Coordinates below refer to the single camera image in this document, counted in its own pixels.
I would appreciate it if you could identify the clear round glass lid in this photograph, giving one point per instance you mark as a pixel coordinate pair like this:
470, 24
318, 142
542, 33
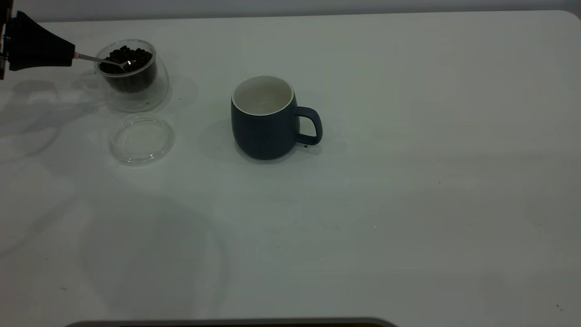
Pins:
141, 141

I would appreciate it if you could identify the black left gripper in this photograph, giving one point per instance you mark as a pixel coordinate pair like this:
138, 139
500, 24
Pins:
3, 45

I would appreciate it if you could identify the dark grey ceramic mug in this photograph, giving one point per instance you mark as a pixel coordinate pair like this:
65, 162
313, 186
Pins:
263, 134

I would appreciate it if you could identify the pile of coffee beans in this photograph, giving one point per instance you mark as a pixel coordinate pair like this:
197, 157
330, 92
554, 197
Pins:
131, 68

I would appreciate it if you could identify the clear double-wall glass cup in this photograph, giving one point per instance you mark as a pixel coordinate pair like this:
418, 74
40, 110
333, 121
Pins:
136, 93

